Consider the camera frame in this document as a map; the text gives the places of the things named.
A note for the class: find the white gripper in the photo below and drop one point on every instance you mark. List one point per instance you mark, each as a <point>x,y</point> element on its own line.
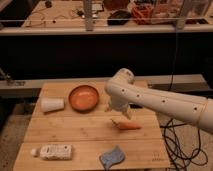
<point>120,105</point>

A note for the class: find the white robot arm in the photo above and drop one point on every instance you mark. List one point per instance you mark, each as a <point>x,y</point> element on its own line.
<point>190,109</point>

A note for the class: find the orange carrot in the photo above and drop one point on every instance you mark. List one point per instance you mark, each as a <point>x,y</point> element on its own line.
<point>126,125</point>

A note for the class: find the orange wooden bowl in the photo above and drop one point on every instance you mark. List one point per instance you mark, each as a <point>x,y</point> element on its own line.
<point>83,98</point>

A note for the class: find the blue sponge cloth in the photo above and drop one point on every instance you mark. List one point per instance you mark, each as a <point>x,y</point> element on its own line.
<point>113,157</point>

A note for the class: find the white paper cup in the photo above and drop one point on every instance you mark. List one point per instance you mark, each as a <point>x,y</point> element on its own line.
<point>52,104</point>

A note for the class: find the white plastic bottle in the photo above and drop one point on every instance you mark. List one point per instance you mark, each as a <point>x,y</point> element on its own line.
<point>53,152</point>

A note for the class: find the black object on bench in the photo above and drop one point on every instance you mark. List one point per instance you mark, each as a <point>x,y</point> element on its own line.
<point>119,17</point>

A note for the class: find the orange crate on bench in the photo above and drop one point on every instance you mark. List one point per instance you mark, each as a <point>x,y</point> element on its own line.
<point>142,14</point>

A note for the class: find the grey metal post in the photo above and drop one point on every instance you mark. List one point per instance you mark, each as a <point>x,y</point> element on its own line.
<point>87,5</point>

